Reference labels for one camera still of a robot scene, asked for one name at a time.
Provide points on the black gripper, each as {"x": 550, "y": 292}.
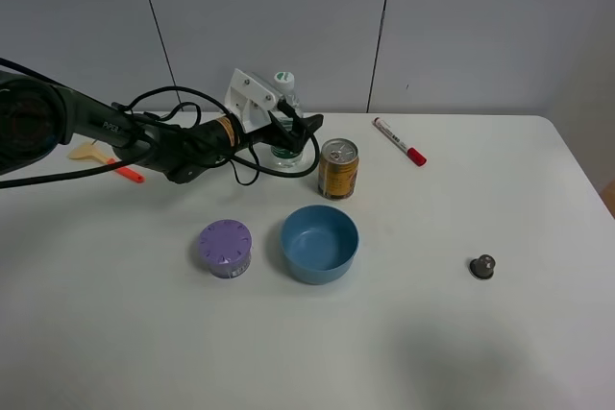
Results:
{"x": 274, "y": 134}

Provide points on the clear plastic water bottle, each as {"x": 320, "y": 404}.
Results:
{"x": 284, "y": 82}

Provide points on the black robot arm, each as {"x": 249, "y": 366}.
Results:
{"x": 38, "y": 114}

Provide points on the gold drink can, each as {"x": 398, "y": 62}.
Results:
{"x": 338, "y": 166}

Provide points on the blue plastic bowl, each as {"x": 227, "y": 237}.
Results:
{"x": 319, "y": 243}

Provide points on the red white marker pen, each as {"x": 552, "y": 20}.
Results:
{"x": 410, "y": 152}

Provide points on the purple lidded round container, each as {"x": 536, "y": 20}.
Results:
{"x": 224, "y": 248}

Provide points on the small grey metal knob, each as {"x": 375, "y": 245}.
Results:
{"x": 482, "y": 268}

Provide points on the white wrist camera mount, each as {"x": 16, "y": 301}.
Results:
{"x": 251, "y": 99}

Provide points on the spatula with orange handle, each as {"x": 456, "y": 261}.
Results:
{"x": 88, "y": 151}

